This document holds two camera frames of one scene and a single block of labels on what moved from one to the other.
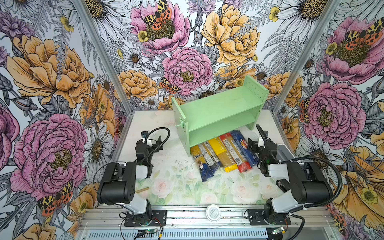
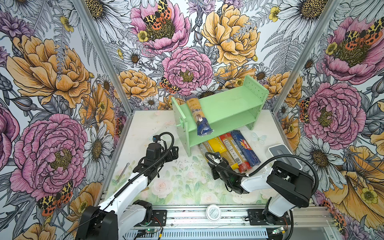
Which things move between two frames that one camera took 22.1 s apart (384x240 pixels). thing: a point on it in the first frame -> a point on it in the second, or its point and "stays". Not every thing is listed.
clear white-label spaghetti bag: (210, 156) stays
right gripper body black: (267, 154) -> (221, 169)
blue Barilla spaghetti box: (243, 144) stays
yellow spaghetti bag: (229, 165) stays
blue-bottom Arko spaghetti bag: (205, 172) -> (203, 126)
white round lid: (213, 212) stays
